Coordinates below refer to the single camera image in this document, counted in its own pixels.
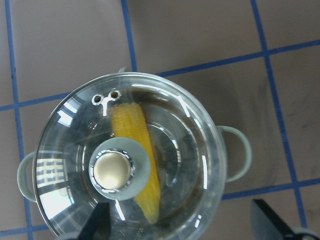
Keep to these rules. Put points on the glass pot lid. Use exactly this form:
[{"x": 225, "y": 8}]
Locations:
[{"x": 125, "y": 160}]

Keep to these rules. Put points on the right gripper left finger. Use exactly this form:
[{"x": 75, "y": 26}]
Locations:
[{"x": 98, "y": 225}]

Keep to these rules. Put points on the white electric cooking pot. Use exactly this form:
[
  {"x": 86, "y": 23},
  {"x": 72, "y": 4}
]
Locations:
[{"x": 237, "y": 155}]

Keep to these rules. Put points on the yellow corn cob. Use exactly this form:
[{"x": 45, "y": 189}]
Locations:
[{"x": 128, "y": 120}]

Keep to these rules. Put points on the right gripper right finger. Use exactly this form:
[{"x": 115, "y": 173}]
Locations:
[{"x": 266, "y": 224}]

